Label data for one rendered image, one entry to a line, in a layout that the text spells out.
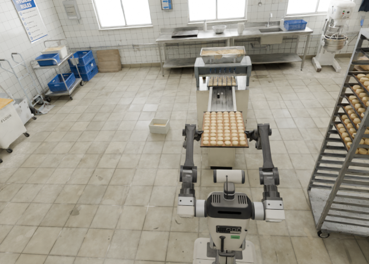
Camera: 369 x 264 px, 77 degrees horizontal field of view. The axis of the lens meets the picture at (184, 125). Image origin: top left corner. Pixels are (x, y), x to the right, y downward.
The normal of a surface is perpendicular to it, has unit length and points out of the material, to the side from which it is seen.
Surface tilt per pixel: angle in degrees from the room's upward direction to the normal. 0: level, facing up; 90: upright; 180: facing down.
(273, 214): 30
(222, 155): 90
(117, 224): 0
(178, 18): 90
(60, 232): 0
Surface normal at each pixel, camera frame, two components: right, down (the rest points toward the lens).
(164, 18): -0.09, 0.58
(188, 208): -0.12, -0.42
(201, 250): -0.08, -0.81
